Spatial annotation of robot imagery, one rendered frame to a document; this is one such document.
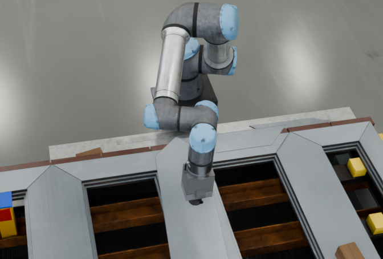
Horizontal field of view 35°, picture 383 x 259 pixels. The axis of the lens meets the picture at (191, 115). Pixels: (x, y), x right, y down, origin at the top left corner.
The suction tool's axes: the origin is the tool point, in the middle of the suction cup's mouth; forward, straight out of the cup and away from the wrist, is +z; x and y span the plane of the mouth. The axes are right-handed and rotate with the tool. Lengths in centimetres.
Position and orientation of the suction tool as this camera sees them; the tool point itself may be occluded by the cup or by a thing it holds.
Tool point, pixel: (195, 199)
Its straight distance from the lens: 197.4
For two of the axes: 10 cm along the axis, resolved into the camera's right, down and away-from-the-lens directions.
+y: 9.6, -1.3, 2.3
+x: -2.5, -7.0, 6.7
